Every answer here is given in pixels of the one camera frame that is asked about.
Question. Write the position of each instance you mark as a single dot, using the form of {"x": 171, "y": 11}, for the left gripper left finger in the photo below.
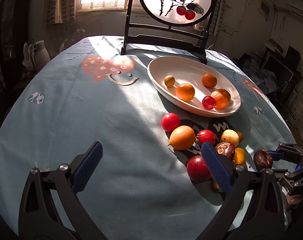
{"x": 38, "y": 216}

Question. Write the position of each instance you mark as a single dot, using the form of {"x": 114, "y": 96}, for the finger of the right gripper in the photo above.
{"x": 287, "y": 152}
{"x": 292, "y": 181}

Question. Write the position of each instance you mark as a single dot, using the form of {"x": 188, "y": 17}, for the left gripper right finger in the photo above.
{"x": 264, "y": 218}

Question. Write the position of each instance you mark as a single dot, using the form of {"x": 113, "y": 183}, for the dark passion fruit front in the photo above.
{"x": 262, "y": 160}

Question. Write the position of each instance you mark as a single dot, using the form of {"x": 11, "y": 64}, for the dark passion fruit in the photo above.
{"x": 262, "y": 160}
{"x": 226, "y": 148}

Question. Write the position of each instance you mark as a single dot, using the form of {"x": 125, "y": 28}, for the large textured orange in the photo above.
{"x": 222, "y": 98}

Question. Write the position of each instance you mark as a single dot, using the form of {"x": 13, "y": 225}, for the small red tomato front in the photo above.
{"x": 208, "y": 102}

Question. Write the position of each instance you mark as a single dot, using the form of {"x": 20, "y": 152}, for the small green-brown kiwi fruit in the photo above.
{"x": 169, "y": 81}

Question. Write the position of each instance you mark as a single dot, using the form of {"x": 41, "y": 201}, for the yellow orange centre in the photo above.
{"x": 239, "y": 157}

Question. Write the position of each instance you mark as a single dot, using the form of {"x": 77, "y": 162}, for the large yellow-orange fruit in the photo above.
{"x": 215, "y": 186}

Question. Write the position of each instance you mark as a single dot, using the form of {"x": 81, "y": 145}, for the small yellow-orange fruit back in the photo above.
{"x": 241, "y": 136}

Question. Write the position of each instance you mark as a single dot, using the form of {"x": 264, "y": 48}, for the pale yellow round fruit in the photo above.
{"x": 230, "y": 136}

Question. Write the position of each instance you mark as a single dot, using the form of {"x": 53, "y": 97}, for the dark passion fruit upper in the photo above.
{"x": 226, "y": 148}

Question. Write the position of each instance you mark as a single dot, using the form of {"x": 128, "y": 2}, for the large red apple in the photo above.
{"x": 198, "y": 170}

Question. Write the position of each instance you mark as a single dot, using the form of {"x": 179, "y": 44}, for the grey cloth pile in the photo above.
{"x": 264, "y": 79}

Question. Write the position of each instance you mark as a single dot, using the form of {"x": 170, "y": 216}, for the red tomato middle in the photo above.
{"x": 205, "y": 135}

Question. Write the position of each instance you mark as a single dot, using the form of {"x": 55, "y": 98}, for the black metal rack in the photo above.
{"x": 286, "y": 69}

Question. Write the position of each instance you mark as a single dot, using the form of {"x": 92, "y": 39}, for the orange fruit behind kiwi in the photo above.
{"x": 182, "y": 138}

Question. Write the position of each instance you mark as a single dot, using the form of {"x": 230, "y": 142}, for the red tomato far left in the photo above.
{"x": 170, "y": 122}

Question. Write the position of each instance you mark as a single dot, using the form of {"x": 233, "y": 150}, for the white oval plate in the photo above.
{"x": 188, "y": 71}

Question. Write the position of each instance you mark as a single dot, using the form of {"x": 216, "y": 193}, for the teal printed tablecloth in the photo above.
{"x": 140, "y": 189}

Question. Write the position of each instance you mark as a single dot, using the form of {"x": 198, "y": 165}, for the white jug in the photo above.
{"x": 35, "y": 56}

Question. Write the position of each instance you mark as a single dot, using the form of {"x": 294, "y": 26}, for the black framed painted screen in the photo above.
{"x": 190, "y": 18}

